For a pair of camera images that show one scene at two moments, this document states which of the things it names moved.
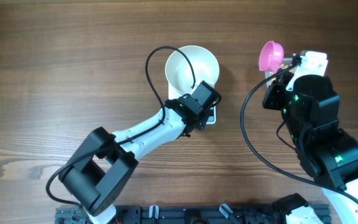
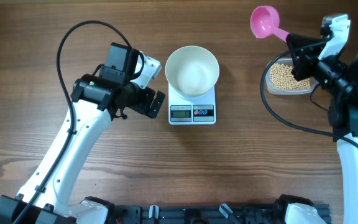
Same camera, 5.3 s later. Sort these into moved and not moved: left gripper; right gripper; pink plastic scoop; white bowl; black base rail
Moved: right gripper; pink plastic scoop; left gripper
Not moved: white bowl; black base rail
